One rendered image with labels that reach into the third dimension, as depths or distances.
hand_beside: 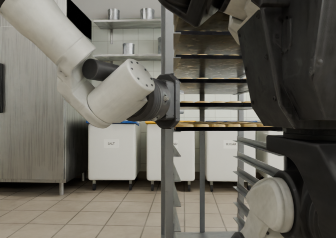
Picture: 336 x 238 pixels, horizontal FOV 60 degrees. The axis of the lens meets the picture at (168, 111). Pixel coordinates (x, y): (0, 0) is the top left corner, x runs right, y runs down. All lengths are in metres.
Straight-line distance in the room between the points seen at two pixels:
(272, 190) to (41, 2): 0.45
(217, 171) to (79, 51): 2.82
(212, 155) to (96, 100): 2.73
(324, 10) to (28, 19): 0.38
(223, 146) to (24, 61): 2.23
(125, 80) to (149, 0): 3.65
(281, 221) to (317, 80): 0.23
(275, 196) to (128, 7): 3.75
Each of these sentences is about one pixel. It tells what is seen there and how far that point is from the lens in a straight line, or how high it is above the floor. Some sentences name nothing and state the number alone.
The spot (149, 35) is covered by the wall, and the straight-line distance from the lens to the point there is 3.94.
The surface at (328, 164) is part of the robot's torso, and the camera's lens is 0.42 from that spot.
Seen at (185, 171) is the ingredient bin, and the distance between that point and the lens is 3.17.
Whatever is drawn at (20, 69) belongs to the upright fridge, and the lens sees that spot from 3.33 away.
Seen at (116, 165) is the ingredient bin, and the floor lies 0.28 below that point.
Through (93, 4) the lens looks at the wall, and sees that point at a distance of 4.22.
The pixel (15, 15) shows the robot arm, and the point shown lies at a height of 0.97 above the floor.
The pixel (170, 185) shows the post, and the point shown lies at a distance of 1.09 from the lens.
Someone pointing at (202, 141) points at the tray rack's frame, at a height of 0.68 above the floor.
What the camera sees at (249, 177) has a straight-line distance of 1.59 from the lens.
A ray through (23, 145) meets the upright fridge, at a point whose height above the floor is 0.52.
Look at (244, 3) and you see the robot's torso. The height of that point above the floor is 1.00.
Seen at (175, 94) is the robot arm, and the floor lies 0.87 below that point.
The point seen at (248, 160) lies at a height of 0.60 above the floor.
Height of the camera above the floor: 0.83
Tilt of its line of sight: 1 degrees up
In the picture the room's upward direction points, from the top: straight up
